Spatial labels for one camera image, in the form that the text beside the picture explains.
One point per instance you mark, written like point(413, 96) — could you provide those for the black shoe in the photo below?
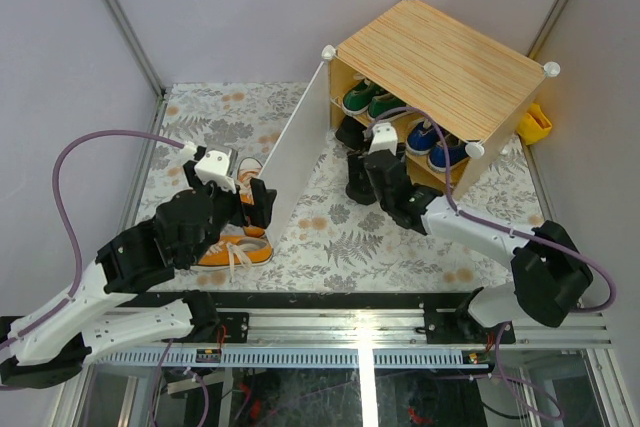
point(351, 133)
point(358, 187)

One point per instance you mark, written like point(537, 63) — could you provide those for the white cabinet door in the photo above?
point(295, 154)

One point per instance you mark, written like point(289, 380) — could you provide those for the wooden shoe cabinet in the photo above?
point(471, 85)

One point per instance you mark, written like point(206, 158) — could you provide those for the aluminium rail frame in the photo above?
point(403, 328)

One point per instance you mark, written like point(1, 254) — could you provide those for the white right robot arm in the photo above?
point(547, 280)

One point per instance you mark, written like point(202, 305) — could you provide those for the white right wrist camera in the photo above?
point(384, 138)

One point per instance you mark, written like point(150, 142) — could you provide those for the green sneaker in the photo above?
point(382, 103)
point(357, 100)

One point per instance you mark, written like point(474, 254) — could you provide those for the grey slotted cable duct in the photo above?
point(293, 358)

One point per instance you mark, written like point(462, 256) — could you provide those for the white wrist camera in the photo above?
point(215, 164)
point(384, 138)

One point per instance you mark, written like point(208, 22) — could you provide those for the orange sneaker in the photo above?
point(231, 253)
point(248, 169)

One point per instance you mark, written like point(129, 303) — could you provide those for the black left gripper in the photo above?
point(260, 213)

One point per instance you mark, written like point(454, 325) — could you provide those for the yellow plastic bin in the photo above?
point(534, 126)

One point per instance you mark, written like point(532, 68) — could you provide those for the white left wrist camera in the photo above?
point(215, 164)

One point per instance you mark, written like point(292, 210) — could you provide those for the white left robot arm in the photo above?
point(53, 344)

